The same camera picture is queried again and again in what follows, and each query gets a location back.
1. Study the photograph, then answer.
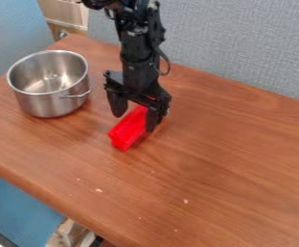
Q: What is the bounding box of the white frame under table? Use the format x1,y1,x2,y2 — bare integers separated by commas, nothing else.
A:
46,219,95,247

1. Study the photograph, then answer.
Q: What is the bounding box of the beige wooden cabinet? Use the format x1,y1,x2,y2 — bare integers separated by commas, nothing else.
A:
38,0,90,41

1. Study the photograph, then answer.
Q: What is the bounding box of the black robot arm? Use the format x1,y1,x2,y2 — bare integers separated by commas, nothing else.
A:
82,0,171,132

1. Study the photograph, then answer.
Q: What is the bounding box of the black cable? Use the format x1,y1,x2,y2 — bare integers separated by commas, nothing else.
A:
154,44,173,77

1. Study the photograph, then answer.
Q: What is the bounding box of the stainless steel pot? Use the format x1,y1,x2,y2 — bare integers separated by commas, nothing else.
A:
7,50,94,118

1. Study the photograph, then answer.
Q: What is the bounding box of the red plastic block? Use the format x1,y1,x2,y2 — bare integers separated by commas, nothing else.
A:
109,106,147,151

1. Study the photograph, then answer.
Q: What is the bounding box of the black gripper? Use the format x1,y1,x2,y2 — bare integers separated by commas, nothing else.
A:
105,58,171,132

